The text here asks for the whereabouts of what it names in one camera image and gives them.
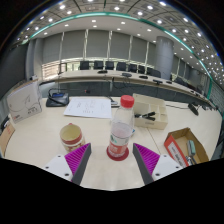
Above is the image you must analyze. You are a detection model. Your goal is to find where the red and cream mug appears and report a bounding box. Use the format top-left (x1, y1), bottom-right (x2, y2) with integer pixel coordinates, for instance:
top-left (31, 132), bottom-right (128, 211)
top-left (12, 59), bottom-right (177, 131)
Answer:
top-left (59, 123), bottom-right (86, 153)

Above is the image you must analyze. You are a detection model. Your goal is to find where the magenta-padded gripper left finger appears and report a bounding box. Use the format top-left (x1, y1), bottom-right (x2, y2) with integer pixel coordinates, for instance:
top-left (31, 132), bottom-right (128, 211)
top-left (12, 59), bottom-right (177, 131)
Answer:
top-left (40, 142), bottom-right (92, 186)

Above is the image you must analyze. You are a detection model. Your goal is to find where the group of ceiling lights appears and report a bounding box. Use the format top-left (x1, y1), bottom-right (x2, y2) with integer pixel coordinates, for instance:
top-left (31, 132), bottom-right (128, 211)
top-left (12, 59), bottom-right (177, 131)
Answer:
top-left (19, 0), bottom-right (224, 84)

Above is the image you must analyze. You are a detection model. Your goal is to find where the open brown cardboard box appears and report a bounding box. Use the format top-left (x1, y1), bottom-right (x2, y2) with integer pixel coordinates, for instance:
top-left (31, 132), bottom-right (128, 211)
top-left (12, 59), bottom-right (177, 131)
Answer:
top-left (163, 127), bottom-right (210, 168)

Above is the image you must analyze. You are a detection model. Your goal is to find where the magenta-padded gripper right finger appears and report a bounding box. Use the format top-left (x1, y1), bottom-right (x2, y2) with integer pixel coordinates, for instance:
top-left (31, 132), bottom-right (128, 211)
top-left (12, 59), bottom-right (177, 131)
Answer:
top-left (132, 142), bottom-right (184, 186)

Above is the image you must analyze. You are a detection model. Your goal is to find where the white paper sheet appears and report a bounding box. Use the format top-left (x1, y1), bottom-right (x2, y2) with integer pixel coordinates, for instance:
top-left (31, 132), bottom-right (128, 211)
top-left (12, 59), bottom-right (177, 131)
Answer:
top-left (63, 97), bottom-right (113, 120)

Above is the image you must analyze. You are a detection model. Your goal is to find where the row of black office chairs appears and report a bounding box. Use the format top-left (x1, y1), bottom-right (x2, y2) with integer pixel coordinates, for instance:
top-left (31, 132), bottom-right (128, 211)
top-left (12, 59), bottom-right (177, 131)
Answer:
top-left (79, 59), bottom-right (163, 79)

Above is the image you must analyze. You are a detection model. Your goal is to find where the black conference microphone console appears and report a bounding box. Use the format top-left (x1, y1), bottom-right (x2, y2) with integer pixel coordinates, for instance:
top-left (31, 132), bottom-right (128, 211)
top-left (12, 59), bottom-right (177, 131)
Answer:
top-left (45, 88), bottom-right (70, 108)

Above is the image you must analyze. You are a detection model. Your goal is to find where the clear bottle with red cap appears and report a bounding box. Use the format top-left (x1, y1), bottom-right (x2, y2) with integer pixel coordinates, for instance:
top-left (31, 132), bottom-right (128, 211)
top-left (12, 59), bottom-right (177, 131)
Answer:
top-left (106, 94), bottom-right (136, 159)

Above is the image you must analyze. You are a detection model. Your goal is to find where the black desk microphone unit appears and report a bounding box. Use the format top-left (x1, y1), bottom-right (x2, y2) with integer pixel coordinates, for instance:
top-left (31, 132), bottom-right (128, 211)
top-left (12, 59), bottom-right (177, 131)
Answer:
top-left (187, 102), bottom-right (200, 117)

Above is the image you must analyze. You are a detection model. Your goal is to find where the white printed cardboard box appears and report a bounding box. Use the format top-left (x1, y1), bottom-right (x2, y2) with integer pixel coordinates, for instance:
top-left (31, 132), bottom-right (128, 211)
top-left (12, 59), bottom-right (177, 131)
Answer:
top-left (6, 79), bottom-right (43, 124)

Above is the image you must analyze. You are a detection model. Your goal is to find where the grey whiteboard eraser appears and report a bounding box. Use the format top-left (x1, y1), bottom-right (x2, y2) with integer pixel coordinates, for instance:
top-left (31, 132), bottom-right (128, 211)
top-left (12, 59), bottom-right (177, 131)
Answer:
top-left (186, 139), bottom-right (197, 158)

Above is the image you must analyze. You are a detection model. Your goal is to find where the long curved conference desk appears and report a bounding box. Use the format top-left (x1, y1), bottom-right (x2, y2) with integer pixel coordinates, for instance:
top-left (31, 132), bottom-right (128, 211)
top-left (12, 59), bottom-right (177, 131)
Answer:
top-left (39, 69), bottom-right (224, 111)

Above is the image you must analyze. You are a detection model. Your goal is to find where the black hand tool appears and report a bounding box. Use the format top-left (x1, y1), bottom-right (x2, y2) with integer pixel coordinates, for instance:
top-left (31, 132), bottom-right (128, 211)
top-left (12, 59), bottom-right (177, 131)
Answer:
top-left (134, 111), bottom-right (157, 122)

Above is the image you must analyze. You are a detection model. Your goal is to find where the flat brown cardboard sheet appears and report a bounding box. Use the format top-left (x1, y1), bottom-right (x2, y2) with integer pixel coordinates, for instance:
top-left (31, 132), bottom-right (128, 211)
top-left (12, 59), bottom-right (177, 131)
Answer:
top-left (0, 121), bottom-right (16, 158)

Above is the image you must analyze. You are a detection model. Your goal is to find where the beige plastic organizer tray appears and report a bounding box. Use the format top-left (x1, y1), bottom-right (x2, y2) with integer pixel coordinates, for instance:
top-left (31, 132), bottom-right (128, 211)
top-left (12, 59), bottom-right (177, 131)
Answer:
top-left (132, 93), bottom-right (169, 130)

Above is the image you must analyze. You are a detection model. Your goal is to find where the black flat device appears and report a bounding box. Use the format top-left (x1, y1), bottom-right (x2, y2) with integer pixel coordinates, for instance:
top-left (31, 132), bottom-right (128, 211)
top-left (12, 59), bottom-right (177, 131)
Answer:
top-left (0, 114), bottom-right (11, 134)

